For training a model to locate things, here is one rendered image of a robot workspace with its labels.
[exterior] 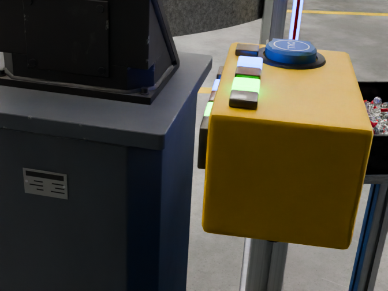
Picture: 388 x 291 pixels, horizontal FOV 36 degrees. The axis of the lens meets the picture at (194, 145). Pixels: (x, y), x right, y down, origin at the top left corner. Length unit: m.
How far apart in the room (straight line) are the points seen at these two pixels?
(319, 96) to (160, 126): 0.31
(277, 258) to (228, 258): 1.53
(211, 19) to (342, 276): 1.16
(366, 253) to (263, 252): 0.51
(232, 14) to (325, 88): 2.18
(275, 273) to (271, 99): 0.17
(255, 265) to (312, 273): 1.52
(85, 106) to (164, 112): 0.10
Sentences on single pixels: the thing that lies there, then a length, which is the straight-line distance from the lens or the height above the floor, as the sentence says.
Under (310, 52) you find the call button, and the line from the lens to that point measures 0.46.
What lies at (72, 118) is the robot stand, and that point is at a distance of 0.70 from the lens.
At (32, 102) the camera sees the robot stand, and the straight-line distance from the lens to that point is 0.75.
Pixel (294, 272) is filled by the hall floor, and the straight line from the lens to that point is 2.00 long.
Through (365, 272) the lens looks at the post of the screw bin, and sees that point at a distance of 1.01.
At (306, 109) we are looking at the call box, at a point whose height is 1.07.
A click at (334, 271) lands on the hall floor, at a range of 2.04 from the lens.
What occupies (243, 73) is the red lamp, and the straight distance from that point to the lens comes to 0.41.
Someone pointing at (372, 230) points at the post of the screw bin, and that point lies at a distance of 0.96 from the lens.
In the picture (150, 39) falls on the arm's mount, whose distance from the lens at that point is 0.72.
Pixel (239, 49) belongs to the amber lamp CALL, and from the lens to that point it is 0.47.
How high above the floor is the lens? 1.21
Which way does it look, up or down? 26 degrees down
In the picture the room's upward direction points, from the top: 3 degrees clockwise
